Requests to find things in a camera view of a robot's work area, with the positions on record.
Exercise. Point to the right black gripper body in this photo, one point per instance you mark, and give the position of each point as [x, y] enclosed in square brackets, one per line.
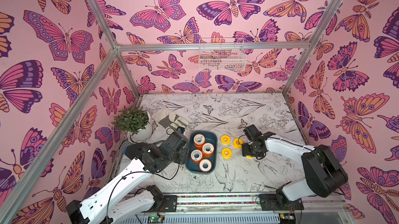
[249, 149]

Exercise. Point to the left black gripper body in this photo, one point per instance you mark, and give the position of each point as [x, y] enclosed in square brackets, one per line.
[181, 157]

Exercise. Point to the yellow sealing tape roll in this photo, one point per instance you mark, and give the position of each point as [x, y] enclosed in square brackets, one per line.
[225, 140]
[238, 143]

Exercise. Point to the orange sealing tape roll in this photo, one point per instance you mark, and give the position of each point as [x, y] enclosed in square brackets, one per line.
[196, 156]
[226, 153]
[208, 150]
[199, 140]
[205, 165]

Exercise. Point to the teal plastic storage tray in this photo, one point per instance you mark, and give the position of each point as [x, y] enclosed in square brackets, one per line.
[210, 138]

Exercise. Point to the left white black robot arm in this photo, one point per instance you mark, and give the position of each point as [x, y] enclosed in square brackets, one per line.
[108, 205]

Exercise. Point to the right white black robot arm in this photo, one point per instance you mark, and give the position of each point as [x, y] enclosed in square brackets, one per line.
[323, 173]

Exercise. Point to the beige grey work glove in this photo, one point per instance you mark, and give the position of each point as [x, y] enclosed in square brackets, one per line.
[169, 119]

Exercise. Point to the black rubber glove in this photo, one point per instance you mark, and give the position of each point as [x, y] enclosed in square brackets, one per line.
[131, 151]

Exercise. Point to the green potted plant white pot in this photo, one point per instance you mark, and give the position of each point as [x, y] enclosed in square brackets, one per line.
[136, 123]

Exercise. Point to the green circuit board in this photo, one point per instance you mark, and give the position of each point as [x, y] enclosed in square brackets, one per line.
[155, 219]

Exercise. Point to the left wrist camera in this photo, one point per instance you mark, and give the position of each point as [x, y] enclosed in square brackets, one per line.
[180, 129]

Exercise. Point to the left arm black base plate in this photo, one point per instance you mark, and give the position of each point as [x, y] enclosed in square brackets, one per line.
[166, 204]

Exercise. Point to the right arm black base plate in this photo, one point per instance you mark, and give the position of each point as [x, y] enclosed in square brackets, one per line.
[271, 203]

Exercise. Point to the white wire wall basket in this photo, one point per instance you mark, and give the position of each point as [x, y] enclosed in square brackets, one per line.
[223, 56]

